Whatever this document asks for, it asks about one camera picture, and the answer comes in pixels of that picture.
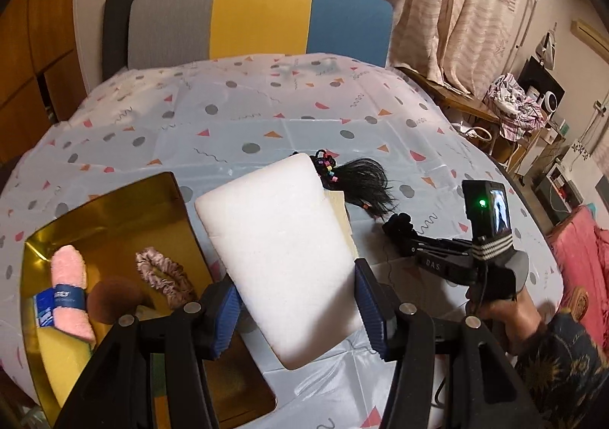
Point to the white storage shelf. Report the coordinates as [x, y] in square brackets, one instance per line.
[575, 172]

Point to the yellow sponge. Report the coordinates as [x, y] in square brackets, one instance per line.
[62, 362]

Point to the multicolour chair back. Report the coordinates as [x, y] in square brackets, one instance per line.
[261, 15]

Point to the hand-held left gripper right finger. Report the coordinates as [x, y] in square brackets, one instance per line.
[368, 310]

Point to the white round fan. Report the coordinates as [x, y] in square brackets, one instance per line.
[549, 101]

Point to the pink towel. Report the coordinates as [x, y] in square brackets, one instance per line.
[69, 267]

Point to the black hair bundle with beads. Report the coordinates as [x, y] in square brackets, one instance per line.
[366, 181]

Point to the white patterned tablecloth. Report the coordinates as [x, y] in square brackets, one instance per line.
[238, 115]

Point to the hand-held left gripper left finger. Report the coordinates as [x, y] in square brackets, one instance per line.
[223, 319]

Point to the white garment steamer stand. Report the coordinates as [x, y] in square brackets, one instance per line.
[547, 41]

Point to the white foam block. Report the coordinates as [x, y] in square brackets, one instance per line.
[280, 257]

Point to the person's right forearm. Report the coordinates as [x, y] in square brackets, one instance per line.
[561, 362]

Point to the black foam roll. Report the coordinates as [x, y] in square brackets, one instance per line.
[116, 20]

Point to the wall air conditioner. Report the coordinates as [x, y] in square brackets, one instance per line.
[590, 31]

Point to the pile of checked clothes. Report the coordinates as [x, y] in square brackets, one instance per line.
[516, 108]

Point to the brown round puff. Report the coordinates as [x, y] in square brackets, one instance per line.
[114, 298]

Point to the wooden wardrobe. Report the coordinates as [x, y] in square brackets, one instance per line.
[43, 29]

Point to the wooden side bench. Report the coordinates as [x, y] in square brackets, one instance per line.
[447, 93]

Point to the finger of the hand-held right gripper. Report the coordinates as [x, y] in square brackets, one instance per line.
[442, 265]
[399, 225]

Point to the pink satin scrunchie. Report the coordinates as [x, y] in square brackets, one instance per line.
[166, 284]

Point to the gold metal tin tray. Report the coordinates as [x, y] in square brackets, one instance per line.
[109, 219]

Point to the pink blanket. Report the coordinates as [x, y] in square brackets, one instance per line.
[580, 248]

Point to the beige flat sponge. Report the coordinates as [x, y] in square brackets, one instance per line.
[340, 215]

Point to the beige printed curtain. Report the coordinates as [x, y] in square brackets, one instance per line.
[452, 5]

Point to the black monitor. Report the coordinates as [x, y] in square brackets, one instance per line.
[535, 74]

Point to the blue tissue packet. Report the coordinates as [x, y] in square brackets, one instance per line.
[44, 310]

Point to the person's right hand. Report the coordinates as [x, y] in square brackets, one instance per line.
[509, 319]

